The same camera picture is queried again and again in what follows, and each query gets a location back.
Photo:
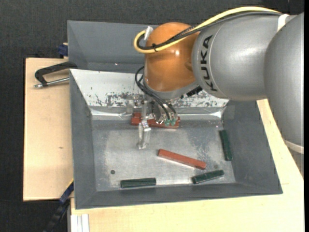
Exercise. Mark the red-brown flat block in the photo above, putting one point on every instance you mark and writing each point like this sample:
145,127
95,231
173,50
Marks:
181,159
175,124

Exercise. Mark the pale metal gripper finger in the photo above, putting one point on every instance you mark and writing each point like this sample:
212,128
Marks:
141,136
147,139

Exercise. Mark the black cylinder on white bracket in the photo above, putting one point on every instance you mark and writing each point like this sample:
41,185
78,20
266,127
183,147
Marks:
193,91

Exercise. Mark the grey metal bin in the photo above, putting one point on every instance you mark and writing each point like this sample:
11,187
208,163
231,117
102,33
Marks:
135,158

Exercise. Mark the dark green flat block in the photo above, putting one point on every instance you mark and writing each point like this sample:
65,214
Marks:
226,145
138,182
207,176

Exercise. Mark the pale flat board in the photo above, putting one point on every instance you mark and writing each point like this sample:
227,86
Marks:
46,134

